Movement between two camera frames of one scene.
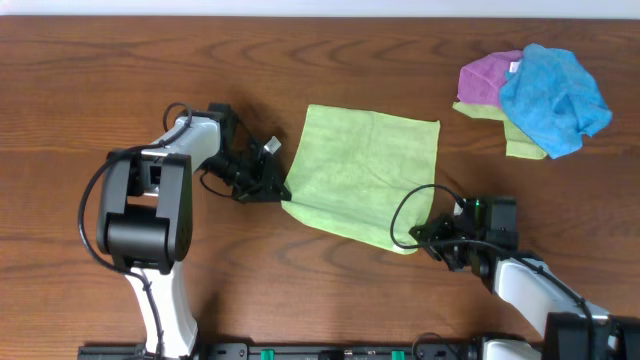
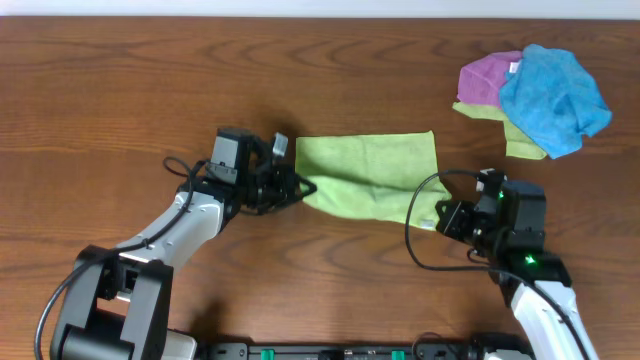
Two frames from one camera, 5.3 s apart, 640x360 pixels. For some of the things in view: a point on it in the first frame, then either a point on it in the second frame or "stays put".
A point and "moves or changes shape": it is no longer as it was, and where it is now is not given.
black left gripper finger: [280, 191] to [302, 180]
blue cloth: [553, 98] stays put
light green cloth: [353, 168] moves or changes shape
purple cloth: [480, 81] stays put
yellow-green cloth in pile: [518, 144] stays put
